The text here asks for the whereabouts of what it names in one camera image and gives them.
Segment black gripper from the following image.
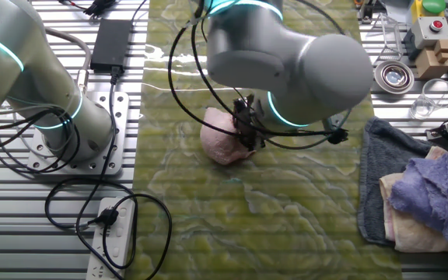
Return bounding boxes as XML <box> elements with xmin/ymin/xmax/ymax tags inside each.
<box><xmin>231</xmin><ymin>94</ymin><xmax>270</xmax><ymax>152</ymax></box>

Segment pink fluffy cloth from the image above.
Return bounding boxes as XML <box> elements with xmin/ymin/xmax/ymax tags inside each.
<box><xmin>199</xmin><ymin>107</ymin><xmax>257</xmax><ymax>166</ymax></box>

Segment beige cloth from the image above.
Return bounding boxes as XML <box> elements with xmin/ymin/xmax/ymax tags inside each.
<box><xmin>378</xmin><ymin>145</ymin><xmax>448</xmax><ymax>255</ymax></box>

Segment purple fluffy cloth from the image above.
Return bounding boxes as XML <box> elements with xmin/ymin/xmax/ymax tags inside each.
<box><xmin>388</xmin><ymin>152</ymin><xmax>448</xmax><ymax>251</ymax></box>

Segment green marble pattern mat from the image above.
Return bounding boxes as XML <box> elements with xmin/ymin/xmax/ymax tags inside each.
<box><xmin>124</xmin><ymin>0</ymin><xmax>404</xmax><ymax>280</ymax></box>

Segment dark grey towel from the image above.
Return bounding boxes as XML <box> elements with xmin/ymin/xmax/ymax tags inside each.
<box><xmin>356</xmin><ymin>116</ymin><xmax>448</xmax><ymax>247</ymax></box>

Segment small steel bowl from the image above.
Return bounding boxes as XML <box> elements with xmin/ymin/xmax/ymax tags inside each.
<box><xmin>373</xmin><ymin>60</ymin><xmax>415</xmax><ymax>95</ymax></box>

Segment white power strip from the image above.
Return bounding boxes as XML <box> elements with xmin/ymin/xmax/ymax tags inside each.
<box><xmin>86</xmin><ymin>197</ymin><xmax>137</xmax><ymax>280</ymax></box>

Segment clear acrylic stand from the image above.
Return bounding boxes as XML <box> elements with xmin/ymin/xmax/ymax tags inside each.
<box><xmin>366</xmin><ymin>11</ymin><xmax>404</xmax><ymax>65</ymax></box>

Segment black power adapter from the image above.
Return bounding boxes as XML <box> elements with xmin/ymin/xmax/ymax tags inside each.
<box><xmin>90</xmin><ymin>18</ymin><xmax>134</xmax><ymax>75</ymax></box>

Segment clear glass beaker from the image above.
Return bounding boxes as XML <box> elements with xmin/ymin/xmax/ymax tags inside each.
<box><xmin>409</xmin><ymin>78</ymin><xmax>448</xmax><ymax>121</ymax></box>

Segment wooden blocks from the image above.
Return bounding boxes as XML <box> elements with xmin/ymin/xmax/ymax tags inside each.
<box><xmin>414</xmin><ymin>38</ymin><xmax>448</xmax><ymax>81</ymax></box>

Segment grey box red button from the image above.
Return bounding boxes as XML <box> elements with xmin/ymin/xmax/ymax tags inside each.
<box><xmin>402</xmin><ymin>16</ymin><xmax>448</xmax><ymax>61</ymax></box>

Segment yellow box green button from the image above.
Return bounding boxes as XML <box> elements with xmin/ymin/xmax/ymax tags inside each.
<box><xmin>410</xmin><ymin>0</ymin><xmax>448</xmax><ymax>24</ymax></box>

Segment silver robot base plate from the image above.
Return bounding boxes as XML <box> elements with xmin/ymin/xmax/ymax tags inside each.
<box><xmin>27</xmin><ymin>91</ymin><xmax>131</xmax><ymax>176</ymax></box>

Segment black power cable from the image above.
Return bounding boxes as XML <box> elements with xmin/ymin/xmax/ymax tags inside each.
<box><xmin>44</xmin><ymin>65</ymin><xmax>173</xmax><ymax>280</ymax></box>

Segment thick grey robot cable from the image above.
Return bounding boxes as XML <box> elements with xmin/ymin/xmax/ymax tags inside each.
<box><xmin>44</xmin><ymin>27</ymin><xmax>93</xmax><ymax>93</ymax></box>

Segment black cord with red tip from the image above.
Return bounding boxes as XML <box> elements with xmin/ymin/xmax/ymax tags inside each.
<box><xmin>58</xmin><ymin>0</ymin><xmax>149</xmax><ymax>20</ymax></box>

